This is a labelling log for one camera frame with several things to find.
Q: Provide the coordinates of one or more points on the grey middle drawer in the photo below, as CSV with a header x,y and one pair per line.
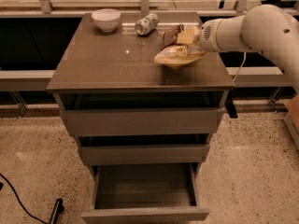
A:
x,y
117,155

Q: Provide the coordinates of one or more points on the green white soda can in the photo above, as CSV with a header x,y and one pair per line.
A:
x,y
147,24

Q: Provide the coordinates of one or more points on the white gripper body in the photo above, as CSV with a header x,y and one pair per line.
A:
x,y
209,36

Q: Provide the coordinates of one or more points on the grey drawer cabinet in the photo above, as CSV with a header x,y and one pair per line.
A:
x,y
117,71

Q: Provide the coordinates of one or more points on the white ceramic bowl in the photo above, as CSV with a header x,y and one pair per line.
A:
x,y
106,19

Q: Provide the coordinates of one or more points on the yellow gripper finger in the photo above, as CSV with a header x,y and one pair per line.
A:
x,y
190,36

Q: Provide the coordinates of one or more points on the brown chip bag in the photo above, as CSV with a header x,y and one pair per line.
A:
x,y
174,55

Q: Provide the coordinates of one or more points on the wooden crate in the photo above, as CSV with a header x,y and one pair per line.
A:
x,y
292,118

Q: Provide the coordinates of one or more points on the grey drawer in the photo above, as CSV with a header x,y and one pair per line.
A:
x,y
117,155
145,194
142,121

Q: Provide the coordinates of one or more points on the black cylindrical floor object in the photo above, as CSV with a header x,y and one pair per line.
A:
x,y
58,208

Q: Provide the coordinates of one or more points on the grey top drawer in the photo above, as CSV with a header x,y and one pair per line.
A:
x,y
142,121

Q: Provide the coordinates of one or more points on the grey bottom drawer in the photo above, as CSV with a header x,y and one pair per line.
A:
x,y
145,194

